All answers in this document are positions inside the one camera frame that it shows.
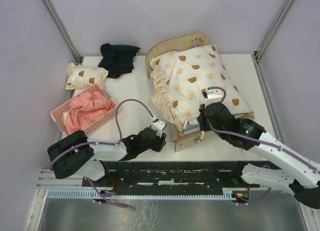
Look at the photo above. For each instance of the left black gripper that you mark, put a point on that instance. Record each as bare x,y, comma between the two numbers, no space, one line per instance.
160,142

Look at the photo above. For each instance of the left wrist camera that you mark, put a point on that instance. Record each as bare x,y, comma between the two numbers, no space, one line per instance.
158,126

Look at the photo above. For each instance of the dark navy garment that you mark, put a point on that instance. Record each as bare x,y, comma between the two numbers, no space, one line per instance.
117,59

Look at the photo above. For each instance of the left aluminium frame post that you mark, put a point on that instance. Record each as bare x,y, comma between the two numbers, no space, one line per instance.
48,5

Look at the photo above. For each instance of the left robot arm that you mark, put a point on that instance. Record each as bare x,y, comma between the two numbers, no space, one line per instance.
79,155

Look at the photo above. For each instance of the small bear print pillow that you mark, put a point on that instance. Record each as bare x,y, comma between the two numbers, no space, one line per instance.
80,77

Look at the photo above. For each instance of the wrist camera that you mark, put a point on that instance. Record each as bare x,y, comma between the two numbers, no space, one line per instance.
158,126
214,95

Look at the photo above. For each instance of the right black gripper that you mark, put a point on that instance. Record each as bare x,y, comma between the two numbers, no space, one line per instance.
201,119

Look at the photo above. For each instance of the right aluminium frame post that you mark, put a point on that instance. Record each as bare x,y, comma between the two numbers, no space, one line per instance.
274,28

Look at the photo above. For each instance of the pink cloth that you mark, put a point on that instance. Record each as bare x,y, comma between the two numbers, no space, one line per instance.
84,110

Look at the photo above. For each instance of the aluminium frame post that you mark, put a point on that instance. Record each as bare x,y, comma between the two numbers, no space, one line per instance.
274,28
48,5

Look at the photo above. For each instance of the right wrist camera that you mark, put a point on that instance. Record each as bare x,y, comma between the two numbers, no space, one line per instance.
214,95

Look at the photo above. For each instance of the blue striped mattress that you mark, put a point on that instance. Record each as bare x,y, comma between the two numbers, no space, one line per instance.
190,129

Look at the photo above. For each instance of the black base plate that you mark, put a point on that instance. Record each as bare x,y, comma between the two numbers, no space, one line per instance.
173,177

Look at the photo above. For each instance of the large bear print cushion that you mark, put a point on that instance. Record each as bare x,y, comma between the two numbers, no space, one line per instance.
179,79

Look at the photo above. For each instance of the wooden pet bed frame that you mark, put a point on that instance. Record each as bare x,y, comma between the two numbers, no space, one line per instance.
179,44

